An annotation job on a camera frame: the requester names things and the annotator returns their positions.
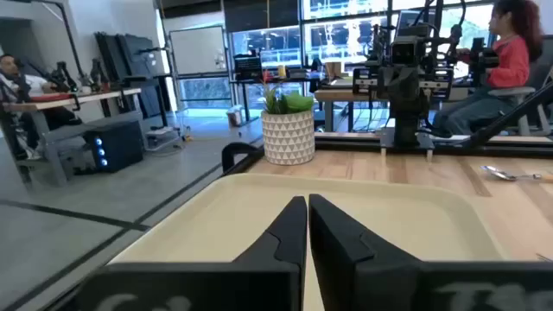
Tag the white waste bin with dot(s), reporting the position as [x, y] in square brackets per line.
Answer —
[235, 117]

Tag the beige plastic tray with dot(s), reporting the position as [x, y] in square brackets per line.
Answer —
[216, 224]

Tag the person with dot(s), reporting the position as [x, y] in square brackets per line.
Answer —
[8, 71]
[512, 60]

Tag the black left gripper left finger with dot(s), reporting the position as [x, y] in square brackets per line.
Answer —
[285, 242]

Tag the grey office chair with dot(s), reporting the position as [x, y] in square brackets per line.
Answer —
[507, 91]

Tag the black computer tower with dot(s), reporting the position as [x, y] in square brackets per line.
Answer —
[121, 144]

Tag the black arched bracket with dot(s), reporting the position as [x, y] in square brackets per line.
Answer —
[229, 151]

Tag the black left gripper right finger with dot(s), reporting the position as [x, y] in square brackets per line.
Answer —
[337, 242]

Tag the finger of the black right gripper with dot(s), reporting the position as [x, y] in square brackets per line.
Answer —
[415, 86]
[394, 86]

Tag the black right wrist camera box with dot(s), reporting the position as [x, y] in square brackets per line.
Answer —
[405, 51]

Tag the yellow cup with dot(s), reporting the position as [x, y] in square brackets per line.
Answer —
[281, 71]

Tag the black panels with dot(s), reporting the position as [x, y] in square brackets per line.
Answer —
[134, 56]

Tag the whiteboard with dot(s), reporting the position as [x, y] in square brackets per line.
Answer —
[196, 49]

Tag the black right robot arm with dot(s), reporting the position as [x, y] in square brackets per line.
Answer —
[406, 125]

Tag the succulent in white patterned pot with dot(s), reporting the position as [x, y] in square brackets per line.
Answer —
[288, 138]

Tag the wooden table with grey legs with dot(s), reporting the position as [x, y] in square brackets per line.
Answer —
[52, 142]

